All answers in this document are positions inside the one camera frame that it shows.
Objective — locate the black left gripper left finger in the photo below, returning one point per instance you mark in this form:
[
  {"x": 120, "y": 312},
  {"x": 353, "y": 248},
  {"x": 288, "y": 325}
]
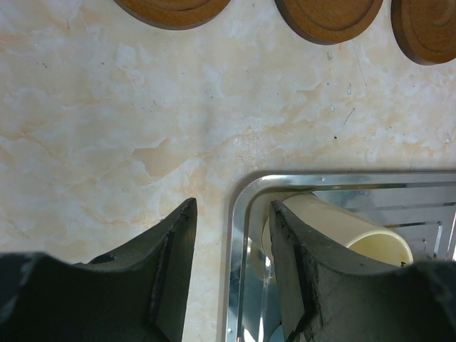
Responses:
[{"x": 136, "y": 292}]

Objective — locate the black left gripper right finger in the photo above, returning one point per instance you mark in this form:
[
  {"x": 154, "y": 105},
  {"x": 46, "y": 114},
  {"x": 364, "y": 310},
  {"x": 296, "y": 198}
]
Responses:
[{"x": 330, "y": 293}]

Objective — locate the dark brown wooden coaster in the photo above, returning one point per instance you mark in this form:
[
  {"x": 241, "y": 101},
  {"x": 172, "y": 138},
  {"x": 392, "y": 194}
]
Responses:
[{"x": 173, "y": 15}]

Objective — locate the reddish brown wooden coaster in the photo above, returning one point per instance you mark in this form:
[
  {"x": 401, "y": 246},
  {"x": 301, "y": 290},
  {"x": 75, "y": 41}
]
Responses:
[{"x": 425, "y": 30}]

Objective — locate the cream cartoon mug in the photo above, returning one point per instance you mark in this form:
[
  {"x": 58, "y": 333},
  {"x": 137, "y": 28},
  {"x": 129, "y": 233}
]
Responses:
[{"x": 351, "y": 231}]

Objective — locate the stainless steel tray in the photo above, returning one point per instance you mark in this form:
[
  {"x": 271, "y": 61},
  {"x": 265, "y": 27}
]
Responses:
[{"x": 419, "y": 206}]

